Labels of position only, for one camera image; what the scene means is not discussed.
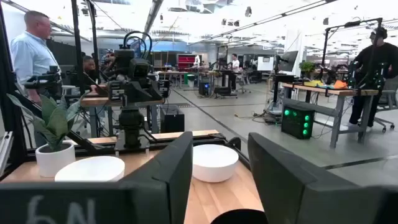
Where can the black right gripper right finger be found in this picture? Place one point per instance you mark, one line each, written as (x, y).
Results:
(295, 193)

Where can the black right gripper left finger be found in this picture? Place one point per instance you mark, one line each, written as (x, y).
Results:
(155, 186)

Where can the white bowl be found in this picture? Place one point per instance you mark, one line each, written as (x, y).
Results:
(90, 169)
(214, 161)

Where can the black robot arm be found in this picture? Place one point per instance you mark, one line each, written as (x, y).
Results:
(43, 81)

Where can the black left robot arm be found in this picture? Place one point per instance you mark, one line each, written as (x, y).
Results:
(131, 124)

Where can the black computer box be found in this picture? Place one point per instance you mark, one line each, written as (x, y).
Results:
(172, 119)

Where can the wooden workstation table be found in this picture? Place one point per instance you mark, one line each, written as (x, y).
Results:
(93, 101)

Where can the person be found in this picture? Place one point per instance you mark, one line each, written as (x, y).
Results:
(89, 70)
(31, 56)
(379, 59)
(235, 63)

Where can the red cabinet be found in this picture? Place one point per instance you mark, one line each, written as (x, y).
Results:
(186, 60)

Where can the black bowl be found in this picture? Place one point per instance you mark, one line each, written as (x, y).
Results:
(239, 217)

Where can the computer with blue light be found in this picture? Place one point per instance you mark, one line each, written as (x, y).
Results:
(204, 88)

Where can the computer with green lights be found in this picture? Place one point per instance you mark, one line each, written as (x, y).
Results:
(297, 123)

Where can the black station posts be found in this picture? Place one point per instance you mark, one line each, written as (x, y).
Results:
(76, 46)

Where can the green leafy plant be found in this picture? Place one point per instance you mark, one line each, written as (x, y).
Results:
(56, 121)

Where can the white plant pot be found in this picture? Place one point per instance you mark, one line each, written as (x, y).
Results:
(54, 161)

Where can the wooden top workbench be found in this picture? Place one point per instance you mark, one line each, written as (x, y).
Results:
(335, 91)

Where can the yellow object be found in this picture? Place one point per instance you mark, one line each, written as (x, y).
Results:
(313, 83)

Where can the orange object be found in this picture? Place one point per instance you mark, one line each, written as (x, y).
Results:
(339, 84)

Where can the green potted plant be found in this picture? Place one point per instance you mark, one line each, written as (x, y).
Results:
(307, 66)

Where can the whiteboard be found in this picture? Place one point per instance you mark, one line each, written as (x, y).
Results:
(265, 63)

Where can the office chair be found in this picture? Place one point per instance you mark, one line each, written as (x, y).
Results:
(387, 102)

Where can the black monitor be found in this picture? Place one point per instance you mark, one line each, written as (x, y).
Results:
(287, 60)

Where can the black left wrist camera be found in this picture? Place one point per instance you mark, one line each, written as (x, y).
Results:
(138, 67)

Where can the black camera rig frame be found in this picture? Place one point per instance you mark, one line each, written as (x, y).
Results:
(325, 46)

